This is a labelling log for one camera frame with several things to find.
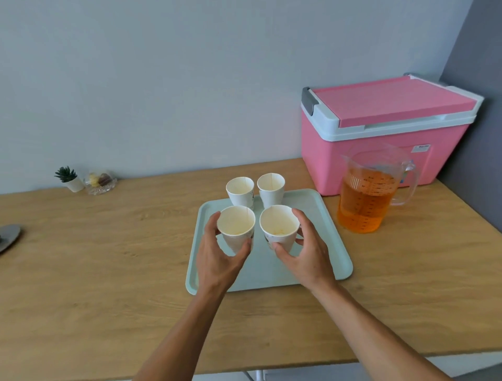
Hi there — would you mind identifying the person's right hand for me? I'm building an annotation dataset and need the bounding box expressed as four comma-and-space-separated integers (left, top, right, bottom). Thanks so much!
271, 208, 339, 293

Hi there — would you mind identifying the person's left hand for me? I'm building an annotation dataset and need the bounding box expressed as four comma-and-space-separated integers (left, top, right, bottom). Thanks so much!
195, 211, 253, 293

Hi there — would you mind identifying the white paper cup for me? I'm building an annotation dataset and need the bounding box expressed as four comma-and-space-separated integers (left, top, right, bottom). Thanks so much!
216, 205, 256, 255
225, 176, 256, 209
257, 172, 286, 209
259, 204, 301, 254

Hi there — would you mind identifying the clear pitcher of orange juice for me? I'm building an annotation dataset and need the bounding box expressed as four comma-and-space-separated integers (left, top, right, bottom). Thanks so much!
336, 143, 421, 234

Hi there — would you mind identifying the person's right forearm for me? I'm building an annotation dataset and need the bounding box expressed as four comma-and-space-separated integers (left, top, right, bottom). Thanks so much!
312, 279, 452, 381

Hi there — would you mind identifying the person's left forearm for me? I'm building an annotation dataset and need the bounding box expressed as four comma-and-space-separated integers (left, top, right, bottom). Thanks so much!
133, 286, 230, 381

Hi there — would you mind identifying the light green plastic tray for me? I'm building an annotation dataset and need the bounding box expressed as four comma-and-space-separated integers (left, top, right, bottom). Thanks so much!
185, 188, 353, 296

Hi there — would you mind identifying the pink cooler box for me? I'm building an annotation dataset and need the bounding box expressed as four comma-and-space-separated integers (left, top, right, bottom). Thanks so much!
301, 73, 485, 196

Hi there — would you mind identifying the white cabinet door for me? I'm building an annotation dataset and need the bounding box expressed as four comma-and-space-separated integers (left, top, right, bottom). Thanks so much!
250, 350, 502, 381
192, 371, 252, 381

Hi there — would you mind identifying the clear glass dish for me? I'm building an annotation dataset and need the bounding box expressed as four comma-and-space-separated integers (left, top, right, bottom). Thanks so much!
83, 170, 118, 196

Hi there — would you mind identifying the small potted succulent plant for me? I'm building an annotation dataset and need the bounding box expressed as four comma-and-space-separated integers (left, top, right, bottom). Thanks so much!
54, 166, 85, 193

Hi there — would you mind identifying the grey plate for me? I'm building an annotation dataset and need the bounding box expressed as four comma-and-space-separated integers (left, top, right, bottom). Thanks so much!
0, 224, 22, 254

